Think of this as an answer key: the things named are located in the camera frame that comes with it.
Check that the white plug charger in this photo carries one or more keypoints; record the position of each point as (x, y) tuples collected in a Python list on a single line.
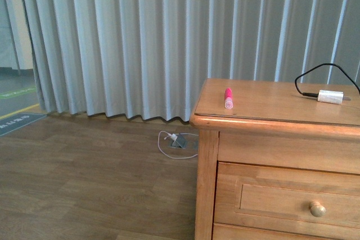
[(173, 137)]

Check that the white power adapter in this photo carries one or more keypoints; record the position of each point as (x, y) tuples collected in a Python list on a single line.
[(332, 97)]

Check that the grey pleated curtain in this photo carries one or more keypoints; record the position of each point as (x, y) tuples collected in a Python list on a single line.
[(151, 57)]

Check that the pink marker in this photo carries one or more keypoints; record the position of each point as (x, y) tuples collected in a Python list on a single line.
[(228, 99)]

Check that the closed metal floor plate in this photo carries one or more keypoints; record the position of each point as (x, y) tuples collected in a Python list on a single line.
[(194, 145)]

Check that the round wooden drawer knob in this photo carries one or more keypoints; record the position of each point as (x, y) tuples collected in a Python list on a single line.
[(317, 209)]

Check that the wooden drawer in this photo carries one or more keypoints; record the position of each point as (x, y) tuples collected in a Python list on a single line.
[(282, 196)]

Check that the wooden nightstand cabinet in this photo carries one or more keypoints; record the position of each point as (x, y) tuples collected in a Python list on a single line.
[(271, 125)]

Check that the open metal floor socket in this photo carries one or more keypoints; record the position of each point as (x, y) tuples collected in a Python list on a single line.
[(181, 142)]

